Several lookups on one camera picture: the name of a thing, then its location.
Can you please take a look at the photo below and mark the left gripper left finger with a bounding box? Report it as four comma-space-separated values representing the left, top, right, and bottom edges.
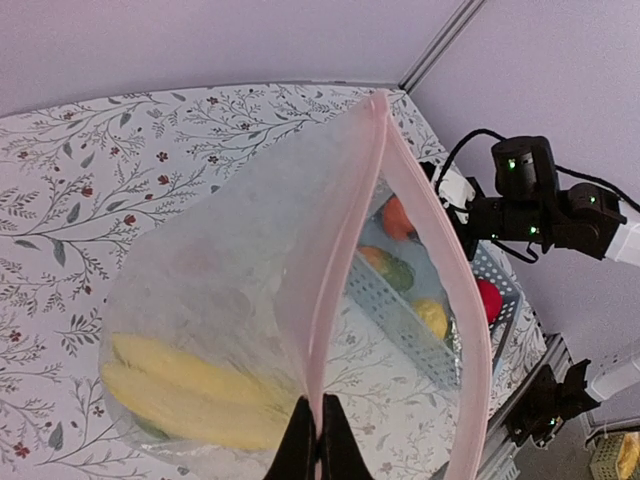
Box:
264, 396, 318, 480

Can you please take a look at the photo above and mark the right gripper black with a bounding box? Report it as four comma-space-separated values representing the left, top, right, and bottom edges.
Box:
449, 196, 505, 260

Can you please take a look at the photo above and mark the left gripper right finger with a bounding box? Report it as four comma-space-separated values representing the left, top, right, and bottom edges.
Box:
319, 394, 373, 480

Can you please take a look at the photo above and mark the orange toy fruit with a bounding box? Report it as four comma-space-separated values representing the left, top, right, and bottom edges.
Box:
382, 196, 415, 241

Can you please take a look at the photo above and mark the green orange toy mango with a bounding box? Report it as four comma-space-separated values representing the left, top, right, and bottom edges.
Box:
358, 246, 414, 292

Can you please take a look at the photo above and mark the yellow toy pear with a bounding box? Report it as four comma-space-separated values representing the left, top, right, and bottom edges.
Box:
412, 298, 449, 340

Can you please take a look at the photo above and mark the yellow toy banana bunch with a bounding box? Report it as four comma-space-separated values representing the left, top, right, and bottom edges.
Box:
101, 333, 298, 450

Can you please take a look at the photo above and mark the clear zip top bag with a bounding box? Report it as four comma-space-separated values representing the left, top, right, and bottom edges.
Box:
99, 90, 491, 479

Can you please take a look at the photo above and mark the green toy pepper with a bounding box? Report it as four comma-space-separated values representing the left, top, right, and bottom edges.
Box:
445, 322, 462, 358

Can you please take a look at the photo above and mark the green toy watermelon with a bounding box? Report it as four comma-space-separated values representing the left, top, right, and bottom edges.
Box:
133, 416, 171, 441

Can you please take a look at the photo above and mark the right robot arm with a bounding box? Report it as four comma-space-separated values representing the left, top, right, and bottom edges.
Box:
446, 129, 639, 444

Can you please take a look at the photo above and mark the red toy apple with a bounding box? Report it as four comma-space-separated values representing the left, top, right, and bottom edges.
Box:
476, 279, 503, 325

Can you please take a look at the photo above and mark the light blue plastic basket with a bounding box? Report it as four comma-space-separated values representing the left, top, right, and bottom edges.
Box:
344, 179, 524, 391

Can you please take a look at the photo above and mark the yellow wicker basket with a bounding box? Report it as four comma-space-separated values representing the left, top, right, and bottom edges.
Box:
589, 432, 639, 480

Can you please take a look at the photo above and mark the floral tablecloth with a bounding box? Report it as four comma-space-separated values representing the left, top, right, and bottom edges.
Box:
1, 84, 546, 479

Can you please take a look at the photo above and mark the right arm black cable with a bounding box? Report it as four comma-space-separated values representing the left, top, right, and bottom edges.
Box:
442, 128, 640, 264

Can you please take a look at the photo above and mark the front aluminium rail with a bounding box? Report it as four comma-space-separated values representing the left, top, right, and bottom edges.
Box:
476, 334, 578, 479

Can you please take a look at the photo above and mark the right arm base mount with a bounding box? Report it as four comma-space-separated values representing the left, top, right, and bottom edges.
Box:
505, 359, 600, 447

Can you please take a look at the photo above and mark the right aluminium frame post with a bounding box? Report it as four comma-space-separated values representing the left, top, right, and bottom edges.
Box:
398, 0, 487, 94

